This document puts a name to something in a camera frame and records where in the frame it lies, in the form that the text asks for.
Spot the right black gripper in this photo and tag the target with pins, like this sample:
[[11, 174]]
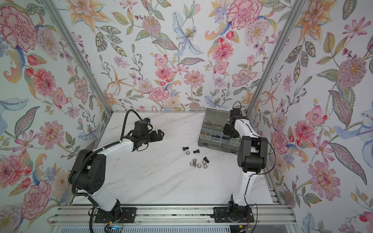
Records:
[[226, 131]]

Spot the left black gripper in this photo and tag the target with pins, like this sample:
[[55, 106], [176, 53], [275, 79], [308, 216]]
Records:
[[160, 136]]

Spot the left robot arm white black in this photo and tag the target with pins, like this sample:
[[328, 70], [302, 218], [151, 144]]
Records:
[[87, 177]]

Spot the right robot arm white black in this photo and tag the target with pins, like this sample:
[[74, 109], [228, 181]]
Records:
[[251, 159]]

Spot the grey plastic organizer box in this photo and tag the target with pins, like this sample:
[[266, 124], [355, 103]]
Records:
[[213, 123]]

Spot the silver bolt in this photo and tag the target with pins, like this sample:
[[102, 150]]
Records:
[[193, 163]]

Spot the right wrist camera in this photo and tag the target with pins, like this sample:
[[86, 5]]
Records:
[[235, 112]]

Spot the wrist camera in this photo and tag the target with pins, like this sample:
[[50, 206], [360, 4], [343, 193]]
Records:
[[142, 127], [235, 112]]

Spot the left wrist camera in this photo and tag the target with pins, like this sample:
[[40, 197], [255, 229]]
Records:
[[142, 127]]

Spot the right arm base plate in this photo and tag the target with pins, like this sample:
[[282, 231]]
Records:
[[236, 214]]

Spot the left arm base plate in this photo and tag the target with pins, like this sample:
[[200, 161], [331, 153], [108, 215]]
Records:
[[124, 215]]

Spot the aluminium front rail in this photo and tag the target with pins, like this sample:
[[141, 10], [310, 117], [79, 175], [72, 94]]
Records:
[[142, 215]]

